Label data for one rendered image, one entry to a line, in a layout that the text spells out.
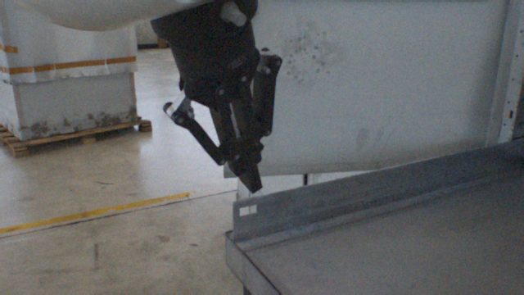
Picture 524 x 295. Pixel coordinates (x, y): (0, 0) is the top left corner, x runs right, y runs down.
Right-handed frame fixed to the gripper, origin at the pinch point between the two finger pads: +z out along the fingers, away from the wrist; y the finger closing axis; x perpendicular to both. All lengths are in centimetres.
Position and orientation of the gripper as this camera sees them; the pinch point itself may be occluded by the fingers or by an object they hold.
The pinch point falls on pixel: (246, 166)
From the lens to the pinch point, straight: 53.8
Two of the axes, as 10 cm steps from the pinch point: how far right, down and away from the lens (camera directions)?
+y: 8.1, -5.2, 2.9
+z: 1.5, 6.5, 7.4
